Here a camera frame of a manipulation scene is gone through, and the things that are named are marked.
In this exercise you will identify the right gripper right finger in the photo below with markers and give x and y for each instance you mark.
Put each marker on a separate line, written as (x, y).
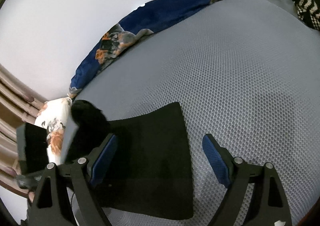
(268, 204)

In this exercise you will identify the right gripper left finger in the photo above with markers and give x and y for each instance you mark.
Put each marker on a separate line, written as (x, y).
(51, 204)

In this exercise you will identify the black pants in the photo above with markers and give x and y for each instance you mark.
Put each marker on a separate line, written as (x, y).
(146, 169)

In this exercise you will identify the white floral pillow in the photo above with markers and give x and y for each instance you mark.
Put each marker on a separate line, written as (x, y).
(53, 118)

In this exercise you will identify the brown wooden headboard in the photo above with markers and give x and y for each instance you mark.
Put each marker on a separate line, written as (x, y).
(19, 104)

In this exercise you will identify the grey mesh bed mattress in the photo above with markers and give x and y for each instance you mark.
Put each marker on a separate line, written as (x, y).
(245, 71)

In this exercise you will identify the navy floral blanket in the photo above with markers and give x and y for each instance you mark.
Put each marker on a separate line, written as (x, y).
(155, 16)

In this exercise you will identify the white patterned cloth pile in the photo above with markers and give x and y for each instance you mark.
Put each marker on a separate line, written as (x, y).
(297, 0)

